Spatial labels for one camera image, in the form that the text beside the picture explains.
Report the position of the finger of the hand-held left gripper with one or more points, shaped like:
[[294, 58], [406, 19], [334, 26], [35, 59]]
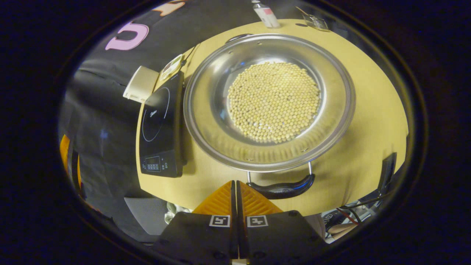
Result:
[[65, 154]]

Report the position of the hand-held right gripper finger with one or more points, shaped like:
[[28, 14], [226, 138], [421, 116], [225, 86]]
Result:
[[233, 221], [241, 221]]

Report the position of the black induction cooktop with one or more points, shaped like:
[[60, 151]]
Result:
[[162, 121]]

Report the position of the white crumpled cloth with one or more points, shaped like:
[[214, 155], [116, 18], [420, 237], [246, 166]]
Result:
[[176, 212]]

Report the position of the grey mesh seat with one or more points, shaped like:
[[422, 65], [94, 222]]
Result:
[[147, 215]]

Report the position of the white toaster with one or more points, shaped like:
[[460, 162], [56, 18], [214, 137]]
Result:
[[141, 84]]

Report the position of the pile of yellow soybeans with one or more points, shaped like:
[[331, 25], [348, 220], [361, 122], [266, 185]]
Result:
[[274, 103]]

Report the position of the white divided bean tray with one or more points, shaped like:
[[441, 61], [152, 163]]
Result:
[[172, 67]]

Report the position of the black device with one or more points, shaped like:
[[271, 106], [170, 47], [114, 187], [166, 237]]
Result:
[[388, 173]]

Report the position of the white bottle with pink label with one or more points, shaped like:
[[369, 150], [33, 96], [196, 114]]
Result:
[[268, 16]]

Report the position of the clear glass holder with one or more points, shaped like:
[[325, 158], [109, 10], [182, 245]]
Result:
[[317, 23]]

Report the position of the thin wooden stick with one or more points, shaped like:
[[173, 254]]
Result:
[[301, 10]]

